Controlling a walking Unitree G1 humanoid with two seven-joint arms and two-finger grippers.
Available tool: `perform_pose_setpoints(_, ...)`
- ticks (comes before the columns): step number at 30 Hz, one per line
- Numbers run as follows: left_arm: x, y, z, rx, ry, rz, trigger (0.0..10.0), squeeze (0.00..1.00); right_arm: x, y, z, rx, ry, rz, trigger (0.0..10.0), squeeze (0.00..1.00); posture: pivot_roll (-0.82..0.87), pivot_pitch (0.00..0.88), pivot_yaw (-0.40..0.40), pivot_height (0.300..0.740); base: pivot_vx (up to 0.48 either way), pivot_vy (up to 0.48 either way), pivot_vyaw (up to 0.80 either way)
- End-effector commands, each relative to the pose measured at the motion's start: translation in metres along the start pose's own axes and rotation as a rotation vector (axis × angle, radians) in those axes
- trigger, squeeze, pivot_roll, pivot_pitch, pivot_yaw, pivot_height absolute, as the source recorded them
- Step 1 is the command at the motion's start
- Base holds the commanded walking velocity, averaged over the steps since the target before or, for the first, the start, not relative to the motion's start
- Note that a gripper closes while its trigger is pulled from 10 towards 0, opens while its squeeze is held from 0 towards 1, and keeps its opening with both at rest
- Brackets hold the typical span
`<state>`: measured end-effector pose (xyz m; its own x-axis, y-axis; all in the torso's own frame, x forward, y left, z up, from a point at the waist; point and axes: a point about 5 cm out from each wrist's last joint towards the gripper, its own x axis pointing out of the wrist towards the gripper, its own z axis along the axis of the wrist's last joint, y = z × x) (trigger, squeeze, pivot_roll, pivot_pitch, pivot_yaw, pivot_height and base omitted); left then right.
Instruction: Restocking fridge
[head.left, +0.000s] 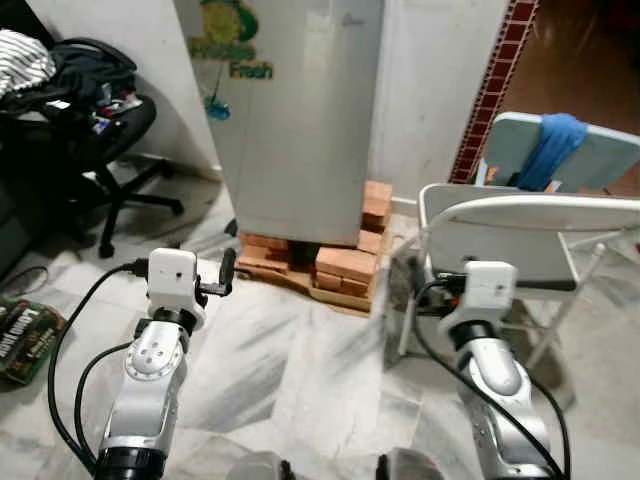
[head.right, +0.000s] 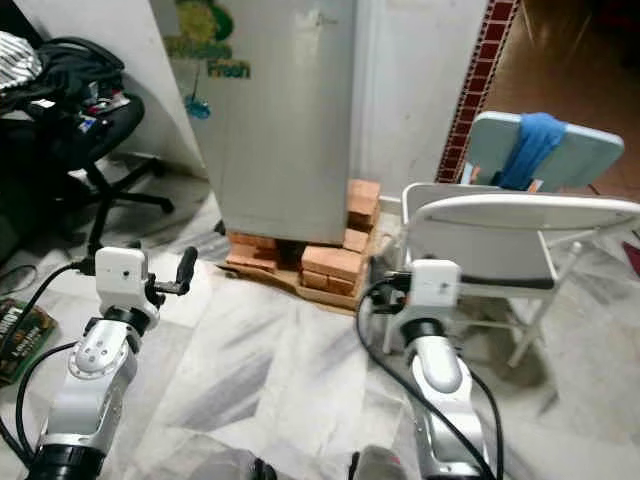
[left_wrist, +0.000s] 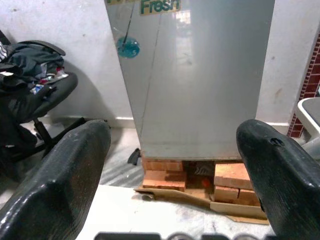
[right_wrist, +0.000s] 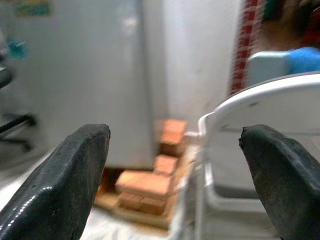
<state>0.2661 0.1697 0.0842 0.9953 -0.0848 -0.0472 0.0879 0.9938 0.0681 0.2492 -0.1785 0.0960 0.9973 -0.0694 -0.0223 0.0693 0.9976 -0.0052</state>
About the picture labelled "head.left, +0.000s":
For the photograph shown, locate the white folding chair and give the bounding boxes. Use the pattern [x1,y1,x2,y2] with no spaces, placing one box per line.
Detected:
[395,183,640,371]

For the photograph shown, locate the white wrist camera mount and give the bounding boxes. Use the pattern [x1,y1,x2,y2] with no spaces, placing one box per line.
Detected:
[462,262,519,323]
[147,248,208,329]

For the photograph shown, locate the grey robot left foot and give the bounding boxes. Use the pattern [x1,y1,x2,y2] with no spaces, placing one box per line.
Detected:
[225,452,296,480]

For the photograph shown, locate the short black arm cable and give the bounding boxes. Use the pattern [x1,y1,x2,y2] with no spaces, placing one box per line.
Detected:
[73,340,136,466]
[525,375,573,473]

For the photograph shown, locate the long black left arm cable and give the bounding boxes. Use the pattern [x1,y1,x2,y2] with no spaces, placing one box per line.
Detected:
[47,260,151,476]

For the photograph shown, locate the long black right arm cable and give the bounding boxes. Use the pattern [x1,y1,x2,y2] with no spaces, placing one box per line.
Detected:
[413,277,566,480]

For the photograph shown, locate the blue cloth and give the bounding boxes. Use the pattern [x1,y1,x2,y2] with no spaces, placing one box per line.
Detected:
[513,113,589,192]

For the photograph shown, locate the black clothing pile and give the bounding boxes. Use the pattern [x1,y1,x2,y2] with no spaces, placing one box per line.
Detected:
[45,38,139,101]

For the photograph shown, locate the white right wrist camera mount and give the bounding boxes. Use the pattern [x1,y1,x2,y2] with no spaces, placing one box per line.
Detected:
[462,262,519,323]

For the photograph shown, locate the light blue chair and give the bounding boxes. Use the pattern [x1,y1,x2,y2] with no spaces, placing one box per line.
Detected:
[478,112,640,196]

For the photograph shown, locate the green printed carton box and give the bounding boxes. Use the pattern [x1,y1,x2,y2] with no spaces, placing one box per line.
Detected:
[0,298,69,386]

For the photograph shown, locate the short black right arm cable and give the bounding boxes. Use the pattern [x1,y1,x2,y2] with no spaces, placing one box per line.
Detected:
[525,375,573,473]

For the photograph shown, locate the black office chair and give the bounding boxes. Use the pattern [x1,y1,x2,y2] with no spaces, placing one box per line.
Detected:
[0,38,186,259]

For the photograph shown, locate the grey robot foot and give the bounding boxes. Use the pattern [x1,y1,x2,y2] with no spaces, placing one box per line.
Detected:
[225,452,296,480]
[378,450,441,480]

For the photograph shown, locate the long black arm cable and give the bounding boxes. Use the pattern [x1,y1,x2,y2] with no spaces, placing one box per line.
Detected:
[47,260,151,476]
[413,277,566,480]

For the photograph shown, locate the silver fridge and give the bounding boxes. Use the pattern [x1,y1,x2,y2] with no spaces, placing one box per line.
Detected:
[175,0,388,247]

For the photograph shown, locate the grey robot right foot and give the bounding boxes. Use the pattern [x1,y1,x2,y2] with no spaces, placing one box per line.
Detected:
[378,450,441,480]

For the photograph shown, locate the short black left arm cable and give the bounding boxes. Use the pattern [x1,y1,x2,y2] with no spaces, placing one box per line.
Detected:
[73,340,136,466]

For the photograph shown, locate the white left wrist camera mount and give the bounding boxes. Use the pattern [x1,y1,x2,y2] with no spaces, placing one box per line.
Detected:
[147,248,208,329]

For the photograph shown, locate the black white striped cloth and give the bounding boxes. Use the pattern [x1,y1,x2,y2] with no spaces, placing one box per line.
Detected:
[0,30,56,98]

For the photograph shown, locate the small blue fridge ornament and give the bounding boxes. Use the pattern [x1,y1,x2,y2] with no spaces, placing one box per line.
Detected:
[205,93,232,122]

